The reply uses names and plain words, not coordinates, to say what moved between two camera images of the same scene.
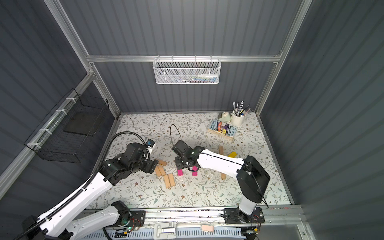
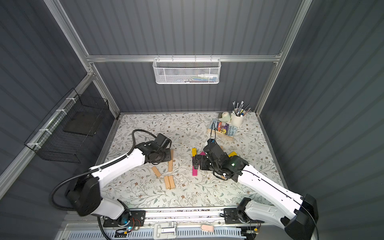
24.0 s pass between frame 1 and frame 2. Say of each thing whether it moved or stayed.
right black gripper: moved
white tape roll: stayed
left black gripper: moved
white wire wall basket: stayed
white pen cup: stayed
